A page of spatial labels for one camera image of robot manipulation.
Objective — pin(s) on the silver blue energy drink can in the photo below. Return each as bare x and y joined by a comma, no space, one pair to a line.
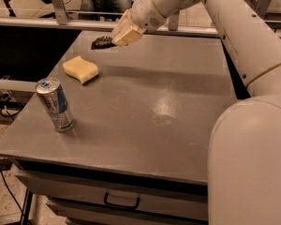
52,96

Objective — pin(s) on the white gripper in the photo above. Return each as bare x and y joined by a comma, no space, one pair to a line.
145,12

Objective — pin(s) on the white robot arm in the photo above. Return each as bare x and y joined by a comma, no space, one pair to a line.
244,156

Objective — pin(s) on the white drawer with black handle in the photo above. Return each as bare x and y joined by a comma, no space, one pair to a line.
94,201

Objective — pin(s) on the black rxbar chocolate wrapper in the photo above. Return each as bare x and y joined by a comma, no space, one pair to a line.
102,43

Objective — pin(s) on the yellow sponge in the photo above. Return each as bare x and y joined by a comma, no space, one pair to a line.
80,69

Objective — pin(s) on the seated person in jeans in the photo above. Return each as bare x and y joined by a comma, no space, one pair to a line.
109,0

